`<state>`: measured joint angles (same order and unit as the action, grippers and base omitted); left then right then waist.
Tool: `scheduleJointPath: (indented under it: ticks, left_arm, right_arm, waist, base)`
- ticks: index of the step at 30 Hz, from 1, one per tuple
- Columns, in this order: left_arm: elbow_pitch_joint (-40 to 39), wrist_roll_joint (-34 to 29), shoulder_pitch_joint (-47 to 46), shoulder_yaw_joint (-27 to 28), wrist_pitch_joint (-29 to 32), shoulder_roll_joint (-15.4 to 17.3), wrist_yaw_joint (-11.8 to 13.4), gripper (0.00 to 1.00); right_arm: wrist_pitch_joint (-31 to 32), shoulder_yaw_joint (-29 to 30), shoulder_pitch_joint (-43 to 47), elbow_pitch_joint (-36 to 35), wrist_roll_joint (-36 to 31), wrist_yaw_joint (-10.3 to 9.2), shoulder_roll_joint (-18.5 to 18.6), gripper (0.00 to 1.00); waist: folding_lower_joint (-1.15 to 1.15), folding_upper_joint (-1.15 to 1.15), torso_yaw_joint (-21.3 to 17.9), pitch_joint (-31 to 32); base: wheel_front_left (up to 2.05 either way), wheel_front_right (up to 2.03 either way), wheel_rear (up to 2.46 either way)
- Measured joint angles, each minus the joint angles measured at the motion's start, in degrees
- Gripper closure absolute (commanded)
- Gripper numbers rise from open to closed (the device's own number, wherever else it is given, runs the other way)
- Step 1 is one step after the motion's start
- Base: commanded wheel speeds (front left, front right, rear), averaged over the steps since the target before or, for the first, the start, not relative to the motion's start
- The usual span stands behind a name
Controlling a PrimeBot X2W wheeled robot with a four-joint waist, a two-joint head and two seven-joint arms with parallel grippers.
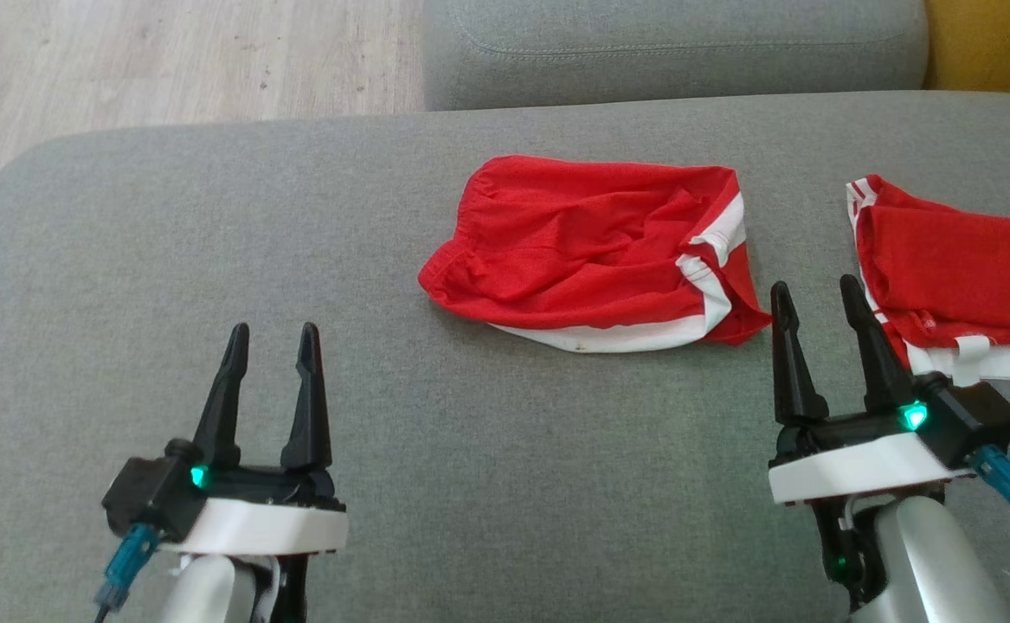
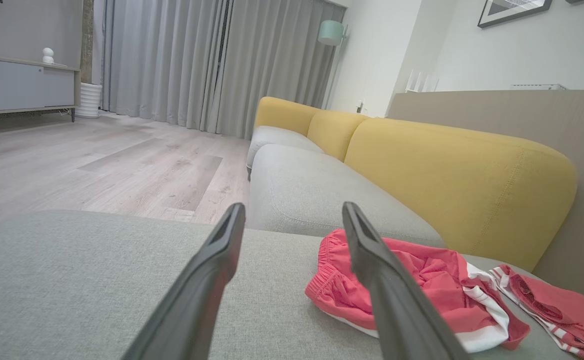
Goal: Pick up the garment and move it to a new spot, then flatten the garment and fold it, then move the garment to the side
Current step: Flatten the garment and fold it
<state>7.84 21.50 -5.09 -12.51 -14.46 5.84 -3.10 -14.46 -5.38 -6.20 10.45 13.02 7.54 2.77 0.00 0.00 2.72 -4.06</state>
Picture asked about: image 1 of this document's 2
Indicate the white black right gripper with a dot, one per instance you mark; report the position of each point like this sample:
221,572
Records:
851,467

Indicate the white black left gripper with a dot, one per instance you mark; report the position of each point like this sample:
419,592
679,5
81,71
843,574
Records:
271,523

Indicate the red jersey with white sleeves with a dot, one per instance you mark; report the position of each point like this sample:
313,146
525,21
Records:
963,268

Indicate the red shorts with white stripes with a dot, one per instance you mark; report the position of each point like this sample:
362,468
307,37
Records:
574,242

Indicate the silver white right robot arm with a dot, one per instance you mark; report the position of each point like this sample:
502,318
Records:
929,562

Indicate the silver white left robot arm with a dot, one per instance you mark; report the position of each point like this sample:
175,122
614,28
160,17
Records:
210,593

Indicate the grey fabric sofa seat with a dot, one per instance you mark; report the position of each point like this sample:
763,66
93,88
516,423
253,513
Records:
470,450

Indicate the grey fabric sofa back cushion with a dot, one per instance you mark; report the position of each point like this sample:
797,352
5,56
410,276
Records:
669,52

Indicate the yellow cushion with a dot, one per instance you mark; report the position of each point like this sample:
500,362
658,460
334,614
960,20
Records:
998,43

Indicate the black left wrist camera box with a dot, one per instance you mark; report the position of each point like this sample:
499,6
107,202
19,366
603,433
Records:
150,493

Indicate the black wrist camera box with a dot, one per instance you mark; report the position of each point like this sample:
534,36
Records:
150,493
976,415

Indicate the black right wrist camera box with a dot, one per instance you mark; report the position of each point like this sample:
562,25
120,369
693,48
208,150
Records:
976,415

